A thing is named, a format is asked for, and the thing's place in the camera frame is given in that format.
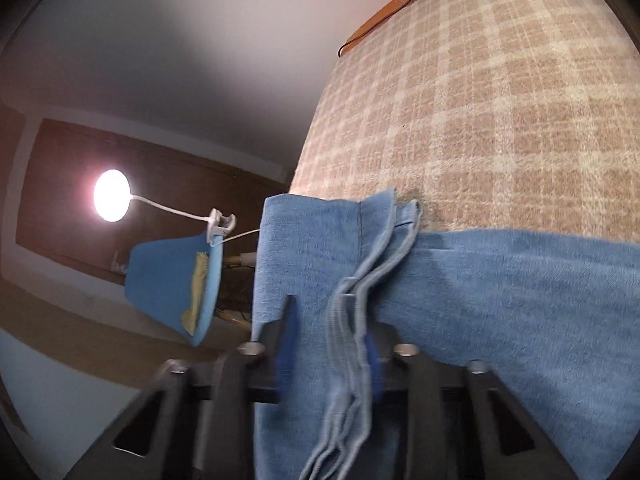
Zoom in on white clip lamp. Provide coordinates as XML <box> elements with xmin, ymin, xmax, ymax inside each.
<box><xmin>94</xmin><ymin>169</ymin><xmax>237</xmax><ymax>242</ymax></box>

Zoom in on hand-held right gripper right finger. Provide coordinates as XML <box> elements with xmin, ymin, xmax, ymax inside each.
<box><xmin>364</xmin><ymin>324</ymin><xmax>581</xmax><ymax>480</ymax></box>

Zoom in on beige checkered blanket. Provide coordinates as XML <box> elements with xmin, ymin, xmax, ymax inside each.
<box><xmin>290</xmin><ymin>0</ymin><xmax>640</xmax><ymax>243</ymax></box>

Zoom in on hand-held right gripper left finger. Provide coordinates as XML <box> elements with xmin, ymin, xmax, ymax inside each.
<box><xmin>65</xmin><ymin>294</ymin><xmax>302</xmax><ymax>480</ymax></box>

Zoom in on blue plastic chair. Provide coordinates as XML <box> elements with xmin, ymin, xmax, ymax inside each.
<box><xmin>124</xmin><ymin>232</ymin><xmax>258</xmax><ymax>347</ymax></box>

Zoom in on blue denim pants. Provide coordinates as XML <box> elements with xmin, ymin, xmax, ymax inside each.
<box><xmin>250</xmin><ymin>187</ymin><xmax>640</xmax><ymax>480</ymax></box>

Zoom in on wooden bed frame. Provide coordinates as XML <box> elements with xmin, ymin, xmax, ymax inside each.
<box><xmin>345</xmin><ymin>0</ymin><xmax>481</xmax><ymax>51</ymax></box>

